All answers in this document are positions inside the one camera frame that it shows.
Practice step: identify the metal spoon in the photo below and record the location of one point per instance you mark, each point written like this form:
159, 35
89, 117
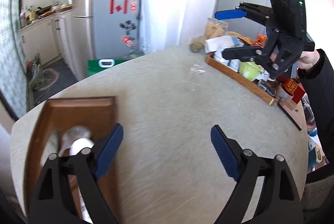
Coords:
72, 135

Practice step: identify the white tissue pack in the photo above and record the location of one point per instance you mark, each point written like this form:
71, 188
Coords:
223, 42

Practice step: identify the black sleeve right forearm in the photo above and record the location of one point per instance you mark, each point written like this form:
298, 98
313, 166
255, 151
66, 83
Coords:
318, 84

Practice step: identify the red round tin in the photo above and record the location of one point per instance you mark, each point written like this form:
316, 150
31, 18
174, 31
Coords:
287, 88

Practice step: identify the white kitchen cabinet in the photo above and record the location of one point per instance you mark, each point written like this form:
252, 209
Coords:
43, 37

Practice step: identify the light wooden tray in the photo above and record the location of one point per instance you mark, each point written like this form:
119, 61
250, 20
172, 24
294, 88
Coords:
252, 87

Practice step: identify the brown stone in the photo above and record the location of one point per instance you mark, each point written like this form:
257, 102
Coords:
196, 44

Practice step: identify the green cabbage-shaped pot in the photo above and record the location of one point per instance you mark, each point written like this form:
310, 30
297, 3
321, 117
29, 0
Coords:
250, 70

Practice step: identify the white blue cup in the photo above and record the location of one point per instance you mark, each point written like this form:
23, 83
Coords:
218, 56

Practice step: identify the right hand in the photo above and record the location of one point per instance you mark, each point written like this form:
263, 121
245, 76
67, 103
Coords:
308, 60

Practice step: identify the silver refrigerator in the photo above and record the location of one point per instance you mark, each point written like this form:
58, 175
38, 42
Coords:
102, 29

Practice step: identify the orange snack bag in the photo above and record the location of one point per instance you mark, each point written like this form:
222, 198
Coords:
260, 41

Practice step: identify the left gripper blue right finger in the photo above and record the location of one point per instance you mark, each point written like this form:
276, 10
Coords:
279, 201

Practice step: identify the clear glass cup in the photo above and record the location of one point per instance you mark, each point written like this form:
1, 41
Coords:
194, 77

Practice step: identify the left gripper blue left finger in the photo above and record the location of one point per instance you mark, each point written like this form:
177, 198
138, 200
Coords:
52, 200

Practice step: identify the white ceramic spoon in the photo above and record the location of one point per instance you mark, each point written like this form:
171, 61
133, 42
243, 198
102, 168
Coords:
82, 147

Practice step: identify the dark wooden tray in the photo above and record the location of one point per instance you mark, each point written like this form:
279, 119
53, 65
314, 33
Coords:
99, 115

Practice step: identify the metal cake server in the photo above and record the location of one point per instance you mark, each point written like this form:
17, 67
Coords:
51, 146

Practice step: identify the clear jar with snacks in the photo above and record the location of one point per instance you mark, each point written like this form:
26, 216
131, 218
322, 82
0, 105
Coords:
215, 28

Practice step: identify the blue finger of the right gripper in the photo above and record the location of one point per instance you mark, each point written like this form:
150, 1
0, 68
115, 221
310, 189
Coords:
243, 53
230, 14

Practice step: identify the green plastic bag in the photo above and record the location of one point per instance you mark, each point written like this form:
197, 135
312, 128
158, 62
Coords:
96, 66

